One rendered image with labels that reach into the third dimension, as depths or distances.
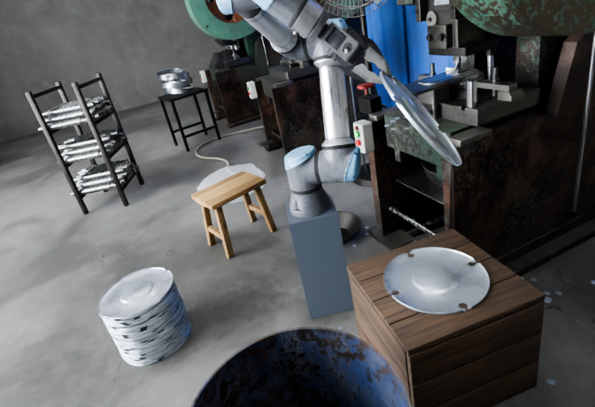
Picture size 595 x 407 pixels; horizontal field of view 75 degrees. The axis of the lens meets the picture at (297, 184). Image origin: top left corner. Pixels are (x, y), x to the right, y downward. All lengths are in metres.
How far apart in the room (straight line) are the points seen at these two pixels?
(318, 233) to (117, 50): 6.72
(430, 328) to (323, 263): 0.54
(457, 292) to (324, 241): 0.50
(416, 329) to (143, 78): 7.19
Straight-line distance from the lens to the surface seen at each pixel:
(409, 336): 1.08
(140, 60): 7.81
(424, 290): 1.19
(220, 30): 4.35
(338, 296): 1.60
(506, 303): 1.18
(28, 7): 7.91
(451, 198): 1.46
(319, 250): 1.46
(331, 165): 1.31
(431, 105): 1.58
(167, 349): 1.73
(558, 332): 1.64
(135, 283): 1.76
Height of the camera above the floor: 1.14
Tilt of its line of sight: 24 degrees down
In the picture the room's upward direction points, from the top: 12 degrees counter-clockwise
